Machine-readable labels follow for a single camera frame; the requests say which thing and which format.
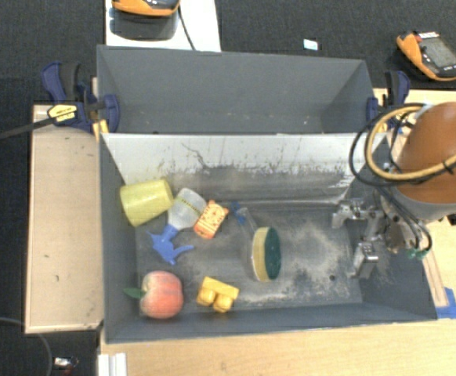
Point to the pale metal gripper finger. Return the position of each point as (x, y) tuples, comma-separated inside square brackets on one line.
[(369, 255), (347, 210)]

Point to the round yellow and green sponge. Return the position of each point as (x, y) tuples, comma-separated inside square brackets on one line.
[(269, 255)]

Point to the clear bottle with blue cap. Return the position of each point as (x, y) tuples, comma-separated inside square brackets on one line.
[(247, 219)]

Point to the orange printed packet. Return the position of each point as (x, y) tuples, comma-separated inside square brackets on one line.
[(210, 219)]

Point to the yellow toy block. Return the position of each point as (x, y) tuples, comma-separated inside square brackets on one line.
[(216, 294)]

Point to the clear spray bottle blue trigger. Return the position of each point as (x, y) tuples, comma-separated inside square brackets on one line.
[(185, 210)]

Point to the grey metal bin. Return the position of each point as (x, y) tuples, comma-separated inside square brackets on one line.
[(228, 92)]

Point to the yellow plastic cup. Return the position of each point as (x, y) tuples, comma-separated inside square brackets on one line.
[(145, 202)]

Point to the toy peach with green leaf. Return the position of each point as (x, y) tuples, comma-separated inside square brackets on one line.
[(161, 294)]

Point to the pale wood board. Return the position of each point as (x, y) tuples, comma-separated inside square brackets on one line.
[(63, 218)]

